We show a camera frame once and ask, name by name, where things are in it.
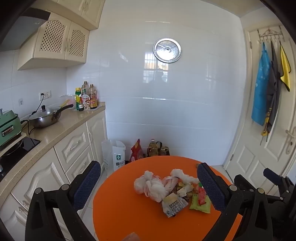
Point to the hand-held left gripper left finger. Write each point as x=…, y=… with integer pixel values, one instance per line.
x=86, y=185

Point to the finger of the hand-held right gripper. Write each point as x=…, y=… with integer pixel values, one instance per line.
x=244, y=182
x=274, y=175

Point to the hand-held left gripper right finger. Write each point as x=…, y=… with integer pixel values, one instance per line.
x=210, y=187

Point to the green and white snack packet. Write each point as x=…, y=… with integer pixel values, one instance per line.
x=198, y=207

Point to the red sauce sachet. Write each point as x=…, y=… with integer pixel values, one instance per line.
x=202, y=198

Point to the white panelled door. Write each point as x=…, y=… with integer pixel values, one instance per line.
x=249, y=160

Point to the yellow food scraps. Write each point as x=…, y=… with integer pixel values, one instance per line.
x=182, y=191

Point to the white tissue wad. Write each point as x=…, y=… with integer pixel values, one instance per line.
x=181, y=173

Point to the clear plastic jug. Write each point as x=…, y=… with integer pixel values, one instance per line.
x=106, y=153

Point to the round orange table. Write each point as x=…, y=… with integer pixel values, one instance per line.
x=120, y=208

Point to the beige printed wrapper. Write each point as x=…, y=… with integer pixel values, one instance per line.
x=173, y=205

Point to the white rice bag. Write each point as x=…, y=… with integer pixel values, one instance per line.
x=119, y=157

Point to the cream base cabinets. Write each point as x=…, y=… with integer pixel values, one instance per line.
x=71, y=143

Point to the white plastic bag bundle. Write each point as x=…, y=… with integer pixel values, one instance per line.
x=150, y=187

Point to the red rice bag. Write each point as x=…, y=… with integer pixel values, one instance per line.
x=136, y=150

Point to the dark patterned bag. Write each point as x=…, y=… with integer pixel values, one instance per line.
x=163, y=149

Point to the yellow cooking oil bottle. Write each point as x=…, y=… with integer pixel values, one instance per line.
x=152, y=149

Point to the black induction cooktop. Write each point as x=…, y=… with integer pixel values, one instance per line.
x=25, y=144

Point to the small dark sauce bottle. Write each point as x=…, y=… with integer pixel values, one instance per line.
x=81, y=106

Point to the steel wok with lid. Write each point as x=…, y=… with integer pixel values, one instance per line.
x=44, y=118

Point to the dark grey apron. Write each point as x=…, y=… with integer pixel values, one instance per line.
x=274, y=92

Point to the blue apron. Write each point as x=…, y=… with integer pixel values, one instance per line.
x=260, y=92

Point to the brown sauce bottle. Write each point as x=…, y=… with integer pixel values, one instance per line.
x=93, y=98

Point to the translucent plastic container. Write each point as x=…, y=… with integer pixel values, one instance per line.
x=66, y=99

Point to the yellow-capped green bottle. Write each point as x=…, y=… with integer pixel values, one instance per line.
x=78, y=93

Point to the tall clear bottle red label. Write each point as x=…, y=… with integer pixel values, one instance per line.
x=85, y=92

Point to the green kitchen appliance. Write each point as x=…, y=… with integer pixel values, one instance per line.
x=8, y=127

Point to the yellow towel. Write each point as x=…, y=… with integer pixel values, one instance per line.
x=285, y=69

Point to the metal door hook rack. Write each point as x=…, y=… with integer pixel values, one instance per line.
x=269, y=34

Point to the round metal steamer plate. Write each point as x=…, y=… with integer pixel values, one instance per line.
x=167, y=49

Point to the grey range hood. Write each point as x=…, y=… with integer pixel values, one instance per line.
x=20, y=30

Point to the white wall socket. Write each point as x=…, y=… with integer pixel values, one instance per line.
x=47, y=94

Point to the cream lattice wall cabinet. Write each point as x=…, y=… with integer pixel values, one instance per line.
x=53, y=39

